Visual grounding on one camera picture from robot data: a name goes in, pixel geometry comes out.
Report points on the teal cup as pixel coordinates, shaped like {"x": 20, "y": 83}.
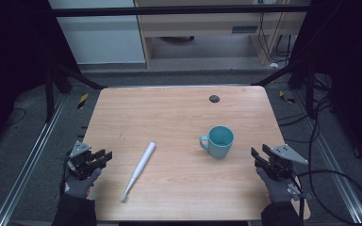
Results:
{"x": 218, "y": 150}

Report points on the person's left hand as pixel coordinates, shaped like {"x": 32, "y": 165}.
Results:
{"x": 78, "y": 186}

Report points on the person's right hand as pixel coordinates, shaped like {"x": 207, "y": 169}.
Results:
{"x": 279, "y": 190}

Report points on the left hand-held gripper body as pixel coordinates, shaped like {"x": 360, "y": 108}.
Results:
{"x": 81, "y": 149}

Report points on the wooden desk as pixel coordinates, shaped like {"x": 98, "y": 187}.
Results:
{"x": 201, "y": 23}

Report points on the white cabinet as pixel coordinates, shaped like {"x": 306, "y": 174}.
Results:
{"x": 100, "y": 40}

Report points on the white toothbrush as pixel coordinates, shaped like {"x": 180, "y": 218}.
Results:
{"x": 141, "y": 164}

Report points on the black horizontal frame bar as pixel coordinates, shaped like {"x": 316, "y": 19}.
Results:
{"x": 169, "y": 11}

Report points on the small white floor object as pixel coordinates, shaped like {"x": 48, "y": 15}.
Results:
{"x": 274, "y": 65}

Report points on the dark round table grommet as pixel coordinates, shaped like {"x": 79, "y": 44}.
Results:
{"x": 214, "y": 99}

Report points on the dark curtain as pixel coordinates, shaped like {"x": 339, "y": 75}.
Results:
{"x": 352, "y": 62}
{"x": 12, "y": 62}

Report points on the metal floor rail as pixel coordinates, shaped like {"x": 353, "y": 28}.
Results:
{"x": 28, "y": 169}
{"x": 336, "y": 169}

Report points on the black metal stand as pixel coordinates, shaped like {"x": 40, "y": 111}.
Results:
{"x": 309, "y": 91}
{"x": 48, "y": 94}

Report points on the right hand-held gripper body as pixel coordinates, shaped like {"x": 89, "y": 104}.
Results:
{"x": 287, "y": 154}

